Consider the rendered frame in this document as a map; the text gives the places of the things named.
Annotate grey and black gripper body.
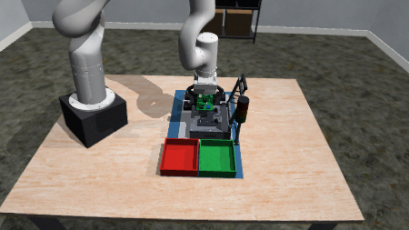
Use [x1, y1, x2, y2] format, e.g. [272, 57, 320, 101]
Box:
[194, 72, 217, 95]

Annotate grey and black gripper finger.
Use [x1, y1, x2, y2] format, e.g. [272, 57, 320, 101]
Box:
[213, 85, 224, 105]
[186, 85, 197, 105]

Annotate red bin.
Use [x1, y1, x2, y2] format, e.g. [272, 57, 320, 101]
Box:
[160, 138, 199, 177]

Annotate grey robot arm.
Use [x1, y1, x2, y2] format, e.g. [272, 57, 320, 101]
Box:
[52, 0, 218, 112]

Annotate green bin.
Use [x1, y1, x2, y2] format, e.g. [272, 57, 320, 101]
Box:
[199, 139, 236, 178]

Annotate green circuit board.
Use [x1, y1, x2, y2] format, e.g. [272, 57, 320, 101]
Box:
[196, 95, 213, 111]

